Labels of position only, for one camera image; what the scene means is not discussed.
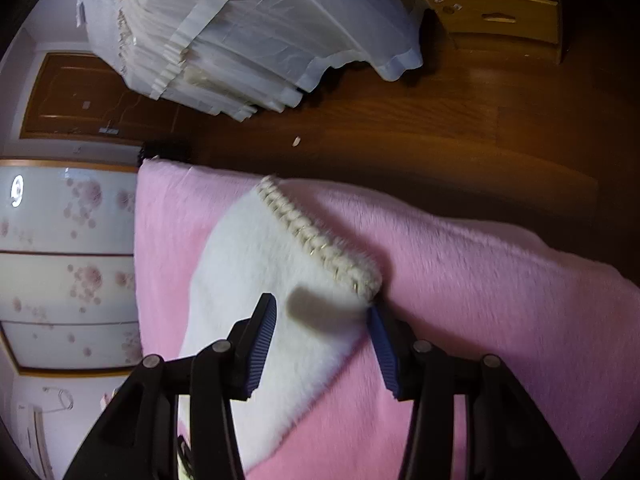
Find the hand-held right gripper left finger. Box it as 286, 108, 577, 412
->
62, 293, 278, 480

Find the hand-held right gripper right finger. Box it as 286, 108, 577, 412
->
367, 305, 581, 480

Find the white fluffy garment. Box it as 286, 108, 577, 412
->
176, 176, 383, 476

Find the pink plush blanket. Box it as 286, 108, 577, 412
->
134, 159, 640, 480

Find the floral sliding door wardrobe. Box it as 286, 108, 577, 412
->
0, 159, 143, 378

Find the brown wooden door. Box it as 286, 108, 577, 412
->
20, 52, 201, 148

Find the white pleated curtain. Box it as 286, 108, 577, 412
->
80, 0, 425, 122

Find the wooden drawer dresser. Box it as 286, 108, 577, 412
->
400, 0, 566, 63

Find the white wall cable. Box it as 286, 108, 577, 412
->
42, 386, 75, 413

